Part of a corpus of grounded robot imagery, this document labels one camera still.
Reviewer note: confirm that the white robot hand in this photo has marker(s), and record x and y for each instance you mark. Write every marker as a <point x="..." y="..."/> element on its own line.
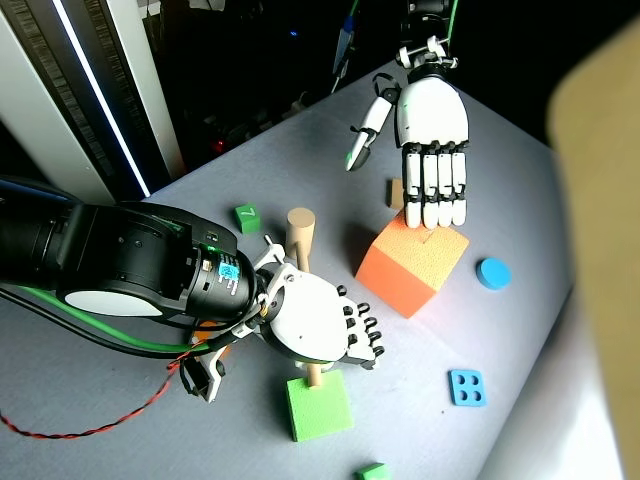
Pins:
<point x="432" y="115"/>
<point x="307" y="320"/>

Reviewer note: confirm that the large orange foam block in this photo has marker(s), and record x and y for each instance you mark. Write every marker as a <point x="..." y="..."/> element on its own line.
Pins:
<point x="405" y="275"/>

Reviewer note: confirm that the small brown wooden block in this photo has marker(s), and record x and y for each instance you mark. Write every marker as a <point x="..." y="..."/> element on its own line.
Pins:
<point x="395" y="192"/>

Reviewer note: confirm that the large green foam cube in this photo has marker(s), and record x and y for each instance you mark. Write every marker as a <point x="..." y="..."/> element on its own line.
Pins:
<point x="320" y="407"/>

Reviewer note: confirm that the small green number seven block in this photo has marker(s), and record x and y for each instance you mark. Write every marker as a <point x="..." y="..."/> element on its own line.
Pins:
<point x="247" y="217"/>

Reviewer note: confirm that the grey table cloth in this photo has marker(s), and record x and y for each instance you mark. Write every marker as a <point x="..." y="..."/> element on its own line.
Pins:
<point x="450" y="330"/>

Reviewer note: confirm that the small green letter block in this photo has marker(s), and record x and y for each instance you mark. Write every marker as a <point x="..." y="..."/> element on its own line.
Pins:
<point x="372" y="472"/>

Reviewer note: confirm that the blue round disc block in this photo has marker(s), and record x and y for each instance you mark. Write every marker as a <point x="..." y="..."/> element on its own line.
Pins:
<point x="494" y="274"/>

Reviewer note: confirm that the blue square four-hole block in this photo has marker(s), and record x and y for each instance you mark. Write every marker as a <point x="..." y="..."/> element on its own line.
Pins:
<point x="467" y="389"/>

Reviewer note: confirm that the blurred tan panel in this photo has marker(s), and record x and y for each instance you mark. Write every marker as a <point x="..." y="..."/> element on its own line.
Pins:
<point x="600" y="200"/>

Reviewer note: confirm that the white pillar with light strip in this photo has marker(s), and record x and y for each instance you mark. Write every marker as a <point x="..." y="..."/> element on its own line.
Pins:
<point x="75" y="100"/>

